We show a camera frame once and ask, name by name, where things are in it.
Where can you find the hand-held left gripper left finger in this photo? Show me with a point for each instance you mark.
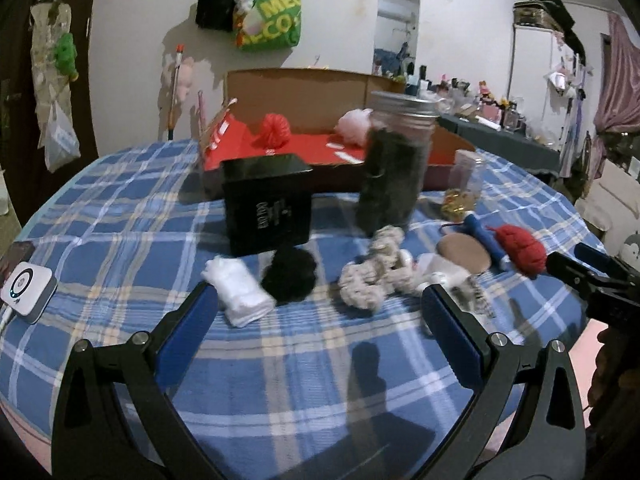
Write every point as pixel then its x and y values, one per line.
pixel 186 324

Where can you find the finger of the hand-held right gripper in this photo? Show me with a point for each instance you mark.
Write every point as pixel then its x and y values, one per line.
pixel 600 256
pixel 570 267

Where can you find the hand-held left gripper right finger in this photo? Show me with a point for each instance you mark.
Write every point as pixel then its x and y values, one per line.
pixel 450 330

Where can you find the white sock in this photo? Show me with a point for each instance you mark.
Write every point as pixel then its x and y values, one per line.
pixel 237 290

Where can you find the small white plush toy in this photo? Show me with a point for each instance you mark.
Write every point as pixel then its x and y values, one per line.
pixel 440 269

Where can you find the beige crochet scrunchie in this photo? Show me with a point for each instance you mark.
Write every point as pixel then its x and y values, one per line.
pixel 367 282

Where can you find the black fluffy scrunchie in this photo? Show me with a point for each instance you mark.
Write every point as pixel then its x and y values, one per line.
pixel 289 275

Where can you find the cardboard box with red lining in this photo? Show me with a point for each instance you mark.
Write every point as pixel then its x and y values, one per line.
pixel 300 90

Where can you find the grey white plush cushion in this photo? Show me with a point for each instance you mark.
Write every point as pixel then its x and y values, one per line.
pixel 631 250

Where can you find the red knitted ball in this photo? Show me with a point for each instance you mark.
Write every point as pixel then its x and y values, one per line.
pixel 520 250

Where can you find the blue plaid blanket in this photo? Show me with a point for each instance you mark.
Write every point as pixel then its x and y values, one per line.
pixel 150 210

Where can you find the pile of gold foil candies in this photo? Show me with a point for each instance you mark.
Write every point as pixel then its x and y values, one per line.
pixel 457 205

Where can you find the dresser with dark green cloth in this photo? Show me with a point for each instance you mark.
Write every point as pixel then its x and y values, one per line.
pixel 500 147

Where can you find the small clear plastic cup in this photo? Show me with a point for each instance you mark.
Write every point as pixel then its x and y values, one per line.
pixel 465 170

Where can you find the black square box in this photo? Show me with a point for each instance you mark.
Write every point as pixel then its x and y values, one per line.
pixel 267 205

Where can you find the glass jar with metal lid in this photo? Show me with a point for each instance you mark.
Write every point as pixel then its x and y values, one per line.
pixel 395 175

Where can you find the white round-dial device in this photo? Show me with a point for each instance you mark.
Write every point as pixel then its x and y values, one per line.
pixel 25 285

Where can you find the pink curtain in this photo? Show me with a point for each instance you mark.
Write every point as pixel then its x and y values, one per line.
pixel 617 90

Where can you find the dark flat object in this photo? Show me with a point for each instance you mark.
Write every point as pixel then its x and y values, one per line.
pixel 20 255

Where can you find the row of cosmetic bottles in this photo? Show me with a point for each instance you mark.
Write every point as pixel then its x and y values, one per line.
pixel 480 102

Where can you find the red mesh sponge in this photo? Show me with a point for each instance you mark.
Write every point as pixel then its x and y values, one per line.
pixel 272 130

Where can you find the thin stick with orange tip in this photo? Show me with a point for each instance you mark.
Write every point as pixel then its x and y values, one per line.
pixel 173 110

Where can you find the white plastic bag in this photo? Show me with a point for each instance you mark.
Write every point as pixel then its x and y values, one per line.
pixel 61 140

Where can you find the white mesh bath pouf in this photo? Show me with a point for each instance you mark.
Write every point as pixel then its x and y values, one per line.
pixel 354 127

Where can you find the pink hanging plush toy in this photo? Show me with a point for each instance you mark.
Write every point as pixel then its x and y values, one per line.
pixel 184 77

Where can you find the green plush toy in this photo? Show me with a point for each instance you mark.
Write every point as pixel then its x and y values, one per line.
pixel 65 55

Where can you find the green shopping bag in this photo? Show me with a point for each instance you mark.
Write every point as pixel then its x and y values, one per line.
pixel 272 20

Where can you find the black hanging bag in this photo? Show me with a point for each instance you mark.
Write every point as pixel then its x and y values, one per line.
pixel 215 0

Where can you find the tall wall mirror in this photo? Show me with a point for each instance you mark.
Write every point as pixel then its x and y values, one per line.
pixel 397 20

